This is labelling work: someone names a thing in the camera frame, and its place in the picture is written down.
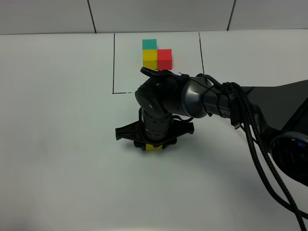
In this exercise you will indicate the template yellow block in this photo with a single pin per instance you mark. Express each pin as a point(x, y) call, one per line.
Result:
point(149, 59)

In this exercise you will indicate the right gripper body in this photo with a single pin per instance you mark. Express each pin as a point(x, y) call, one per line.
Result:
point(155, 131)

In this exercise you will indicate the template teal block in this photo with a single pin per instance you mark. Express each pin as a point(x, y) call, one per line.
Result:
point(149, 44)

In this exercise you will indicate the template red block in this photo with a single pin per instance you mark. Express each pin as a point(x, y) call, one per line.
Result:
point(164, 59)

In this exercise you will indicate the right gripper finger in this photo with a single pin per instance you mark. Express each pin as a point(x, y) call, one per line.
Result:
point(140, 145)
point(169, 143)

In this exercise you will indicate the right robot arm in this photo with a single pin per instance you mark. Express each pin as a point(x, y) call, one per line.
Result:
point(281, 114)

